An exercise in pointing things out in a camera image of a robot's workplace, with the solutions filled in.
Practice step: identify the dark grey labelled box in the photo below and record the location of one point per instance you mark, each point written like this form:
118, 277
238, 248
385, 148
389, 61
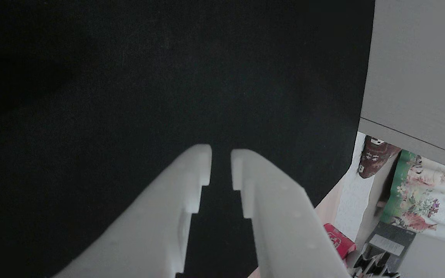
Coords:
390, 243

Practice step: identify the red printed package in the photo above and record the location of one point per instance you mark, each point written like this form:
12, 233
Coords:
338, 240

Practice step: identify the black desk mat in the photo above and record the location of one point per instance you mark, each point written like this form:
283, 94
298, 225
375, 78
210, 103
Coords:
168, 77

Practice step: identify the floral green white cloth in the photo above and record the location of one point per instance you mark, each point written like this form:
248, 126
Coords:
427, 200

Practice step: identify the white cabinet side panel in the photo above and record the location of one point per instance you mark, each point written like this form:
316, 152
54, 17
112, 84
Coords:
419, 69

